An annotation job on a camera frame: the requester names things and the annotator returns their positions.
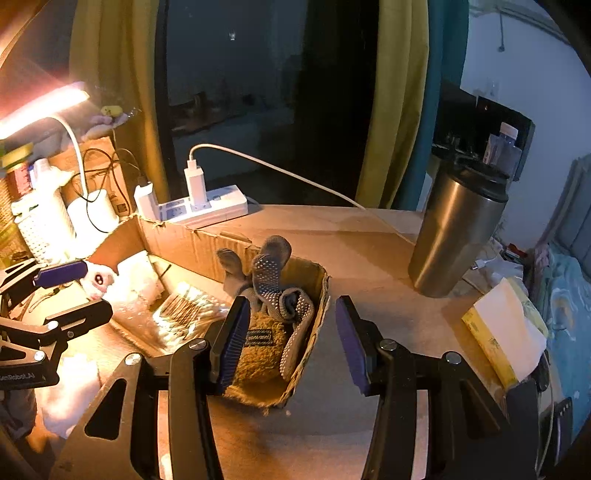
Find brown fuzzy pouch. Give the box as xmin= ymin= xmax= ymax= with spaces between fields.
xmin=233 ymin=312 xmax=287 ymax=385

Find black monitor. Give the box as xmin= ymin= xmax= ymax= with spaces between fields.
xmin=433 ymin=80 xmax=536 ymax=181

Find white charger with black cable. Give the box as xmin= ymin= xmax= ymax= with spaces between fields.
xmin=80 ymin=147 xmax=160 ymax=222

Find yellow curtain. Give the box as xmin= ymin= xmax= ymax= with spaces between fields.
xmin=70 ymin=1 xmax=429 ymax=208

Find grey dotted socks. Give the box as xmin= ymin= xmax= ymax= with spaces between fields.
xmin=216 ymin=235 xmax=315 ymax=381

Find white desk lamp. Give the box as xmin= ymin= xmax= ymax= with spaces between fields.
xmin=0 ymin=82 xmax=122 ymax=241

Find blue bedding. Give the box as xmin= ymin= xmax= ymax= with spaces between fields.
xmin=530 ymin=244 xmax=590 ymax=424

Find grey padded headboard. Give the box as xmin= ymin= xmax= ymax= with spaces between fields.
xmin=538 ymin=154 xmax=590 ymax=264

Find cardboard tray box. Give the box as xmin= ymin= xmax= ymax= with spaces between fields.
xmin=88 ymin=215 xmax=331 ymax=409

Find white paper towel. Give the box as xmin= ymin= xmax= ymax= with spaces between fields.
xmin=35 ymin=353 xmax=101 ymax=439

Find clear water bottle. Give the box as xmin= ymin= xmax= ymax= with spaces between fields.
xmin=483 ymin=122 xmax=522 ymax=181

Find steel travel tumbler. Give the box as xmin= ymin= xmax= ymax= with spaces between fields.
xmin=408 ymin=158 xmax=509 ymax=298

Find teal curtain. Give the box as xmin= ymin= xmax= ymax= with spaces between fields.
xmin=400 ymin=0 xmax=471 ymax=211

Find white woven basket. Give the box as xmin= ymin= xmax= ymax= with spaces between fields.
xmin=11 ymin=191 xmax=75 ymax=266

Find pink plush toy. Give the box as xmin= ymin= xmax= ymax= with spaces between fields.
xmin=80 ymin=261 xmax=117 ymax=300

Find white power strip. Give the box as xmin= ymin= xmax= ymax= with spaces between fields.
xmin=159 ymin=185 xmax=249 ymax=229

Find brown cardboard box with plush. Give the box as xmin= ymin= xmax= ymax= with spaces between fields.
xmin=48 ymin=137 xmax=131 ymax=218

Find cotton swab bag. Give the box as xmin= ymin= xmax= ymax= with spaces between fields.
xmin=152 ymin=282 xmax=229 ymax=353

